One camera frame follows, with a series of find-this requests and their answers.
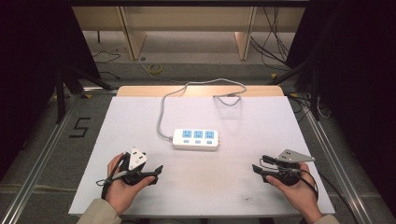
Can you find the person's right hand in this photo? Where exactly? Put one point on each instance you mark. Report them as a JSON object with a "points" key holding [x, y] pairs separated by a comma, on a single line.
{"points": [[295, 196]]}

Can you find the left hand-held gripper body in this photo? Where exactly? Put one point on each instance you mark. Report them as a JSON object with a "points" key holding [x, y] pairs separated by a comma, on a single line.
{"points": [[137, 158]]}

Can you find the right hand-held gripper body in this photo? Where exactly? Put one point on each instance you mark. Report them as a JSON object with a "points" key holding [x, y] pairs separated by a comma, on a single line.
{"points": [[291, 174]]}

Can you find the aluminium floor rail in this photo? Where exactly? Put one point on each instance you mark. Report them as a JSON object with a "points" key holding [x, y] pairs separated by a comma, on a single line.
{"points": [[40, 161], [339, 168]]}

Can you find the black metal stand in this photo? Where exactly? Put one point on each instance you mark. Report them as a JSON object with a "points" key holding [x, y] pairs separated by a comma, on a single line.
{"points": [[59, 93], [314, 93]]}

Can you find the person's left hand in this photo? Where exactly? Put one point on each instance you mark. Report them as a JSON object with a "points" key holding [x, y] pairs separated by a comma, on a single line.
{"points": [[122, 193]]}

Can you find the white board sheet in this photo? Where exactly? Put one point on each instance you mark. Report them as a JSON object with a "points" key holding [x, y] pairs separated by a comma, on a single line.
{"points": [[199, 183]]}

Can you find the light wooden bench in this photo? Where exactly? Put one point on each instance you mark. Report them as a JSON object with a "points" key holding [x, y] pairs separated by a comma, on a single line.
{"points": [[193, 18]]}

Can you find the yellow tape roll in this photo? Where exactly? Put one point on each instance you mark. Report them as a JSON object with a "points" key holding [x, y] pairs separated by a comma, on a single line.
{"points": [[155, 69]]}

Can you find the white power strip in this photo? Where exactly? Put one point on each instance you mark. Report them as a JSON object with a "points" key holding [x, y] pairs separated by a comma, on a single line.
{"points": [[195, 144]]}

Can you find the black curtain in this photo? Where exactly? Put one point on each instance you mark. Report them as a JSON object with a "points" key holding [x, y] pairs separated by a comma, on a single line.
{"points": [[28, 62], [358, 77]]}

